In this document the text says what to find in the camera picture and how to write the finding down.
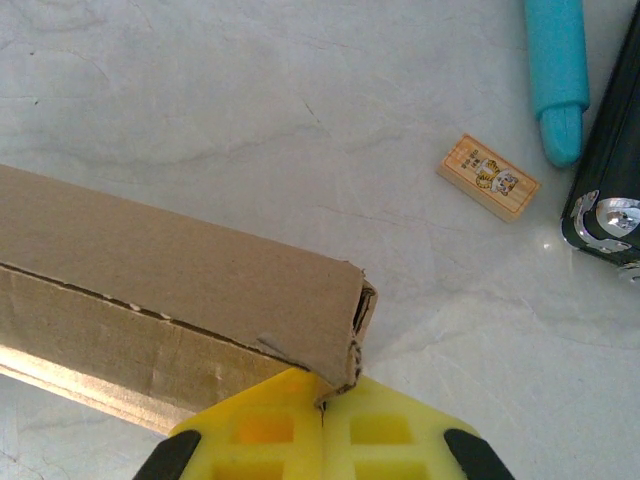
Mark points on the small wooden tiger block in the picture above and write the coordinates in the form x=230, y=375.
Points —
x=487, y=177

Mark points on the black hard case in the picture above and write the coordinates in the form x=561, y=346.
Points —
x=610, y=175

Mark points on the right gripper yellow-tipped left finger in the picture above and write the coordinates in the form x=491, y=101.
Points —
x=225, y=450

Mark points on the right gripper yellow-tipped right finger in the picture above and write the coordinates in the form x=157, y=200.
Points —
x=430, y=450

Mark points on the light blue marker pen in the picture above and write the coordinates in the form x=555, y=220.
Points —
x=557, y=75

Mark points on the brown cardboard paper box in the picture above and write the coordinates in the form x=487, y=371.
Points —
x=175, y=300

